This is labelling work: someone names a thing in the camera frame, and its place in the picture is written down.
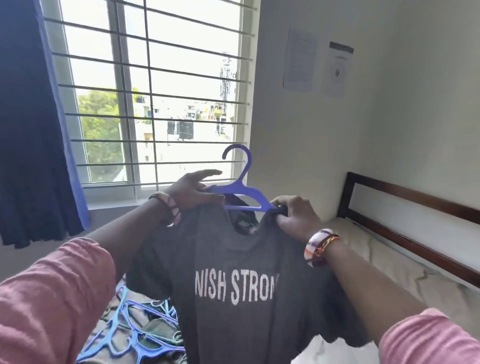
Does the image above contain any person's right hand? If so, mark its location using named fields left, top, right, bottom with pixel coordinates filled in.
left=270, top=195, right=325, bottom=245

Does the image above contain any blue plastic hanger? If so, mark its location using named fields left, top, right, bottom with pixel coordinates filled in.
left=202, top=143, right=290, bottom=219

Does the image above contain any person's left forearm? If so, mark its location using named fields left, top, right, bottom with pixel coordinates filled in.
left=86, top=196, right=177, bottom=282

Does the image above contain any bed with beige sheet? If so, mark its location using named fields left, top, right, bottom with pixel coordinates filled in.
left=292, top=217, right=480, bottom=364

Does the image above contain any olive green t-shirt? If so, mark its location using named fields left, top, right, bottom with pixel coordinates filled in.
left=125, top=198, right=372, bottom=364

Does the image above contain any person's left hand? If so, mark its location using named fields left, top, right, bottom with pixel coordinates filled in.
left=165, top=168, right=226, bottom=213

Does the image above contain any plain white paper notice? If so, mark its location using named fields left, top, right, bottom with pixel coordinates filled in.
left=282, top=28, right=319, bottom=93

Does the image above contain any pile of blue hangers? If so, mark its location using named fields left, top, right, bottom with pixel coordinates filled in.
left=75, top=277, right=189, bottom=364

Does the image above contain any white notice with dark header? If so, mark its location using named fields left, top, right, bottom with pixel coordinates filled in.
left=321, top=41, right=355, bottom=99

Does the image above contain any dark wooden bed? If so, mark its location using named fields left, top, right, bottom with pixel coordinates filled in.
left=336, top=171, right=480, bottom=290

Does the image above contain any striped orange purple bangle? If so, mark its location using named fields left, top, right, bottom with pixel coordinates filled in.
left=148, top=191, right=183, bottom=228

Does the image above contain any striped white purple bangle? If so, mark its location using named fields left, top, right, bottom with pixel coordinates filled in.
left=303, top=228, right=336, bottom=269

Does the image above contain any blue curtain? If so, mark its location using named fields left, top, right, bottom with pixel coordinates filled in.
left=0, top=0, right=93, bottom=250

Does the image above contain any white framed window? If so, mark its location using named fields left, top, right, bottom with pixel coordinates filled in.
left=37, top=0, right=262, bottom=211

